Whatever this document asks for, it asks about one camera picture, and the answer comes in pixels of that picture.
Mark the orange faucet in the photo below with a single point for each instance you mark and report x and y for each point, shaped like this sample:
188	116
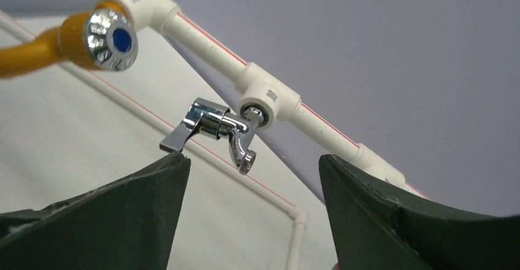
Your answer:
102	39

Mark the chrome faucet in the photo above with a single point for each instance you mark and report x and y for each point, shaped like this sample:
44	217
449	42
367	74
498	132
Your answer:
217	121

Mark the white pipe frame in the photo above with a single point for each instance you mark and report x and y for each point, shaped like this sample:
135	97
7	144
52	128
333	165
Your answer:
255	84

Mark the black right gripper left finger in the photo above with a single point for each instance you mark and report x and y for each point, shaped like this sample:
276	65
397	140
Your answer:
127	224

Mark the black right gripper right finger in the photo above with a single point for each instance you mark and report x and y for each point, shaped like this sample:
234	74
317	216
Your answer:
376	225

